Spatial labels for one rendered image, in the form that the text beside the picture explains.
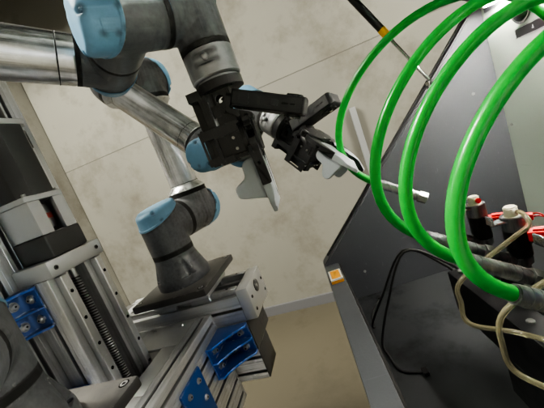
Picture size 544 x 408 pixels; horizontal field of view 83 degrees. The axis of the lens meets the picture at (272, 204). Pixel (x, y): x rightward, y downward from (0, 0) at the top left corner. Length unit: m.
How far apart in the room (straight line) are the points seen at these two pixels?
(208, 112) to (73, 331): 0.50
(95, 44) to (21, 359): 0.41
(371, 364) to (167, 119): 0.62
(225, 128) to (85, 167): 2.62
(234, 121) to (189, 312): 0.60
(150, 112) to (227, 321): 0.56
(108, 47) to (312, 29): 1.96
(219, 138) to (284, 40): 1.91
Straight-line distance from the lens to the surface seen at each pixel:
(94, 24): 0.45
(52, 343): 0.80
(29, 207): 0.73
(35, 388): 0.57
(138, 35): 0.46
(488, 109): 0.28
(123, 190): 2.85
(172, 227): 0.87
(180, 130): 0.73
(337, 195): 2.30
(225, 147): 0.46
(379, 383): 0.51
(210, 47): 0.47
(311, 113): 0.66
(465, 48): 0.37
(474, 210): 0.57
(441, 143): 0.89
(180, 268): 0.87
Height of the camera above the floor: 1.30
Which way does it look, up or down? 10 degrees down
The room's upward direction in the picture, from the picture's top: 21 degrees counter-clockwise
